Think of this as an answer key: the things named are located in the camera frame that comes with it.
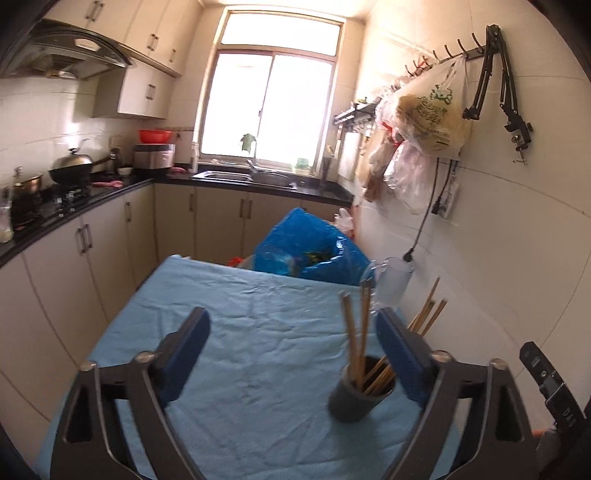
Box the black gas stove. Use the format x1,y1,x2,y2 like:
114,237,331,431
46,182,93,208

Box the light blue tablecloth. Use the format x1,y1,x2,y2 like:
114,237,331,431
34,255,462,480

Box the black kitchen countertop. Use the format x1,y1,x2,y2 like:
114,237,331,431
0,173,354,268

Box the blue plastic bag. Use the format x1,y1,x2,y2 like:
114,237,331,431
254,208,370,287

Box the steel countertop appliance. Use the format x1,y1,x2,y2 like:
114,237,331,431
133,143,177,171

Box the white cutting board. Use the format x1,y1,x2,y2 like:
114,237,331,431
337,134,358,178

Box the beige printed plastic bag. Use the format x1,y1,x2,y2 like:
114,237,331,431
388,55,474,158

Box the pink clear plastic bags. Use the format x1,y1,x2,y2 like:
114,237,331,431
365,134,439,215

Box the low cream wall cabinet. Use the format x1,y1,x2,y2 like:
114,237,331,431
92,69,176,120

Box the red plastic basin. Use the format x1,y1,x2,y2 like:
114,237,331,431
137,129,174,145

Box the steel sink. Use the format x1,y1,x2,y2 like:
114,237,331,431
191,170,298,190

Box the stainless steel pot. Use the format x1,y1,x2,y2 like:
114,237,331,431
11,167,44,217

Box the metal wall rack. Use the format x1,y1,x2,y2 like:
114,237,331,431
333,102,379,134

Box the metal wall hook rail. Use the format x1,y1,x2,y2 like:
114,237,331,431
404,32,490,77

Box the cream base cabinets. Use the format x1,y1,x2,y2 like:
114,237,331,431
0,182,352,416

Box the kitchen window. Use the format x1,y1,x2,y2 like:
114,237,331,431
194,7,347,169

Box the black wok with lid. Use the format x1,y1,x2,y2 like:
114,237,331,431
48,148,116,185

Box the grey range hood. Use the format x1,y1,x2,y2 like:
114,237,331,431
0,21,137,81

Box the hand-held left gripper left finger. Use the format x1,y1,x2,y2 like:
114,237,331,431
53,307,212,480

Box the pile of wooden chopsticks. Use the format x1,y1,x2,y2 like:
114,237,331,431
341,276,448,398

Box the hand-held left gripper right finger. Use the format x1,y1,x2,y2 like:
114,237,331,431
375,307,539,480

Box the black power cable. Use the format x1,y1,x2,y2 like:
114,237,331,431
402,157,455,273

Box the dark round chopstick holder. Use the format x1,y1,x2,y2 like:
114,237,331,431
328,355,398,423

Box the row of cream upper cabinets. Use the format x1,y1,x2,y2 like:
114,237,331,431
44,0,204,77

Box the clear glass mug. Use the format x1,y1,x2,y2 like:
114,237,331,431
369,256,414,310

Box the white wall socket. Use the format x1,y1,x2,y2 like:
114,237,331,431
431,178,462,220

